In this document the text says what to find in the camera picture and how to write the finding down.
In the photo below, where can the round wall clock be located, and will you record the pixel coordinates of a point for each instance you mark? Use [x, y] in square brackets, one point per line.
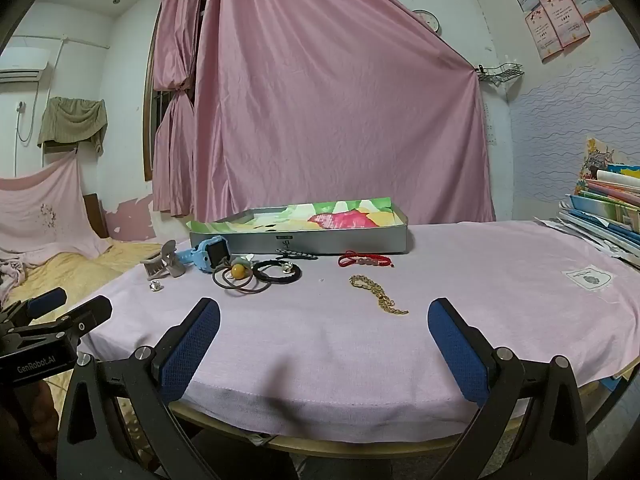
[431, 21]

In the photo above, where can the yellow blanket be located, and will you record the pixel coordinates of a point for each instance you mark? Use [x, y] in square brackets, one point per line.
[85, 270]

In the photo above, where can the pink draped sheet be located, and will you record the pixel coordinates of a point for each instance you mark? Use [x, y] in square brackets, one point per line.
[45, 210]

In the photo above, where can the olive green cloth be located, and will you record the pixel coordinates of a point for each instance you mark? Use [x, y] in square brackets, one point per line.
[70, 122]

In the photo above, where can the wooden headboard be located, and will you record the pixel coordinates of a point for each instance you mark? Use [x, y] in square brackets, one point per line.
[95, 215]

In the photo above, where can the white air conditioner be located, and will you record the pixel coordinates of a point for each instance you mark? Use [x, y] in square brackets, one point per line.
[20, 67]

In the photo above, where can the wooden window frame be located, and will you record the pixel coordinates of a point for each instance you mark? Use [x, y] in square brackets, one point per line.
[148, 150]

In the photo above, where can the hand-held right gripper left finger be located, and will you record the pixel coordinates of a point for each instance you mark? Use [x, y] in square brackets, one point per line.
[190, 355]

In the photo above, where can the silver metal tray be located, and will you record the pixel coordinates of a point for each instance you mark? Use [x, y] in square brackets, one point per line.
[350, 242]

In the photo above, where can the pink tablecloth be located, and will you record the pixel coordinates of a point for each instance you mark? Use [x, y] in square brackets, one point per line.
[325, 360]

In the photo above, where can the crumpled pink cloth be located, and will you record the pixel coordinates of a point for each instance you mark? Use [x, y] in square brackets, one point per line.
[10, 275]

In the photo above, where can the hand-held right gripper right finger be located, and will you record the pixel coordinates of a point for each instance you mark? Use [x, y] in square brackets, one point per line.
[455, 355]

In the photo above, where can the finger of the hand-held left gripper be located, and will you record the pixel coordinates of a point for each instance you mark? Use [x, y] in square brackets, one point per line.
[47, 302]
[90, 312]

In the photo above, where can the colourful painted paper lining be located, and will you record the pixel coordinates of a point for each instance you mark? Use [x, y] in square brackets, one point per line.
[340, 220]

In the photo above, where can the group of wall certificates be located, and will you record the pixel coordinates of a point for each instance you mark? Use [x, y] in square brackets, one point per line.
[555, 20]

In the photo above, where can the blue smart watch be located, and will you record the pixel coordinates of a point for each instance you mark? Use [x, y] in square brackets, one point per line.
[210, 252]

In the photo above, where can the pink window curtain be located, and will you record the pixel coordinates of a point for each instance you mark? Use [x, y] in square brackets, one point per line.
[172, 150]

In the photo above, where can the person's left hand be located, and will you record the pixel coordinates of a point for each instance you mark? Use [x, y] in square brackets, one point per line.
[42, 405]

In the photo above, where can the stack of books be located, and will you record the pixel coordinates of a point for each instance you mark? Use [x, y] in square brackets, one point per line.
[610, 205]

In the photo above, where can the cartoon picture card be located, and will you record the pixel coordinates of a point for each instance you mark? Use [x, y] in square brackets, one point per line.
[597, 160]

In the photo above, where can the grey hair claw clip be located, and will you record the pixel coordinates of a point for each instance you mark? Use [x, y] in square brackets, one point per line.
[170, 260]

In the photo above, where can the large pink curtain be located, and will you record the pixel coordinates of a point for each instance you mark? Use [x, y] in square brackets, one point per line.
[325, 110]

